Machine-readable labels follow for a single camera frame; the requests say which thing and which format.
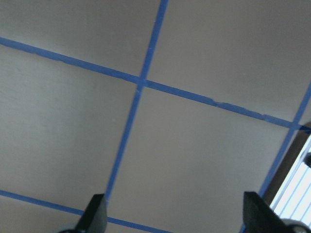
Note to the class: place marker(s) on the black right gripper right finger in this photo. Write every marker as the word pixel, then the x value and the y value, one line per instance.
pixel 258 216

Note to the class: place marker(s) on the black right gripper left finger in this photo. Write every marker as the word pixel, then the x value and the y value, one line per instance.
pixel 94 218

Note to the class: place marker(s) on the white metal tray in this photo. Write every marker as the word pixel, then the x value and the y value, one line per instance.
pixel 293 198

